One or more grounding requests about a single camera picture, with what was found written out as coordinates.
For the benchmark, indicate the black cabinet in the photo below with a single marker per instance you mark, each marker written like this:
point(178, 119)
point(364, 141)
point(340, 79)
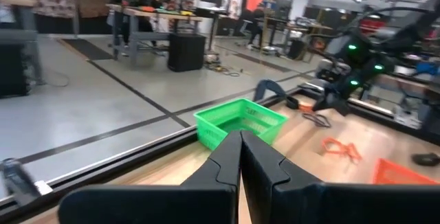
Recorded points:
point(185, 52)

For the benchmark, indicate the thin black rubber band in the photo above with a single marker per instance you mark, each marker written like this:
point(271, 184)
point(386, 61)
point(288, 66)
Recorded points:
point(323, 122)

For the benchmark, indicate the small orange block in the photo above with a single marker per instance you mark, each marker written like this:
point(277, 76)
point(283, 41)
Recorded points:
point(305, 108)

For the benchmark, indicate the orange hanging cloth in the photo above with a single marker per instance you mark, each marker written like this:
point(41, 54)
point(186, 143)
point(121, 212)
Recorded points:
point(254, 0)

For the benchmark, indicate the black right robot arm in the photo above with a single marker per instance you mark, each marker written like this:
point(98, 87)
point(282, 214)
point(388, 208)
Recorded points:
point(405, 35)

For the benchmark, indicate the wooden workbench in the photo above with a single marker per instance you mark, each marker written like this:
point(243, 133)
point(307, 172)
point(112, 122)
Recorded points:
point(154, 12)

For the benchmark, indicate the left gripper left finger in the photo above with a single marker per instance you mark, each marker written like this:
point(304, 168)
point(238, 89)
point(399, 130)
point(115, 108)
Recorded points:
point(206, 196)

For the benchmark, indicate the green plastic basket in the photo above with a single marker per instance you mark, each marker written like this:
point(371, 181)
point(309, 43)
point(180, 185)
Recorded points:
point(213, 121)

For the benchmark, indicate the orange rubber band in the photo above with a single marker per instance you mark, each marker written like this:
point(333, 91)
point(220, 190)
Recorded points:
point(350, 152)

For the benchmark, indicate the wide black rubber band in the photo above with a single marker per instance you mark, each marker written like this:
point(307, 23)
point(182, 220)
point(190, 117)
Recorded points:
point(426, 159)
point(292, 103)

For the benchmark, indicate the black floor mat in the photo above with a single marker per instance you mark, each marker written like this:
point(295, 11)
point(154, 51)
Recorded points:
point(87, 48)

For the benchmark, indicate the dark table edge clamp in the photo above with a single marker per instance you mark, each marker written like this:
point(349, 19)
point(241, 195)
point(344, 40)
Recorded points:
point(268, 86)
point(17, 182)

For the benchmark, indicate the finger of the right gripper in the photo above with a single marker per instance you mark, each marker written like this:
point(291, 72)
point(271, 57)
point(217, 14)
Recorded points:
point(324, 103)
point(341, 108)

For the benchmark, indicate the orange plastic basket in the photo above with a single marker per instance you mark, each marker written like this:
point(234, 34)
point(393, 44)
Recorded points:
point(388, 174)

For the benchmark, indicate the wooden table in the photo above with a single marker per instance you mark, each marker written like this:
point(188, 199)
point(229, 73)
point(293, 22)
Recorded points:
point(302, 27)

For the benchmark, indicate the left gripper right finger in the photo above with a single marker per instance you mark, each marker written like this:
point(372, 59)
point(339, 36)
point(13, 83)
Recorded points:
point(275, 196)

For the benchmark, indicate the grey workbench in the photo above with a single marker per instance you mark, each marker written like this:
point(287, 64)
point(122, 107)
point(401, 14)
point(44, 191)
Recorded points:
point(17, 38)

